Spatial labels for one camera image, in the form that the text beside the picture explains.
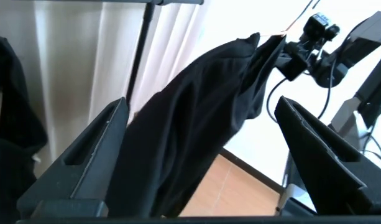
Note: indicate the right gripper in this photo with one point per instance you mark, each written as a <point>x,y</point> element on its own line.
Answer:
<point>294,63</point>

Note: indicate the black clothes rack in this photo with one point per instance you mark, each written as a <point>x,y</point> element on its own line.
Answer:
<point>140,49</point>

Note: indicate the black shorts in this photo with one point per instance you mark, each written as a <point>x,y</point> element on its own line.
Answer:
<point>13,124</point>

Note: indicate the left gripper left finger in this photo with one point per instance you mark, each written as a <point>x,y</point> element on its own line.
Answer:
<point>84,174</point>

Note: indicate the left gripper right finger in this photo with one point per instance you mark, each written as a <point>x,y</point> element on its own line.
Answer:
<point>330,174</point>

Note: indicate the beige curtain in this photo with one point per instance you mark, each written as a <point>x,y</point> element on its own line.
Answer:
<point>78,62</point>

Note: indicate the black garment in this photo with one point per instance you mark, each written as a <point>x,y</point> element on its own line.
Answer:
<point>184,124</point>

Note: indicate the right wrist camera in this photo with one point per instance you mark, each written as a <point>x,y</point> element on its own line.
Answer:
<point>319,26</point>

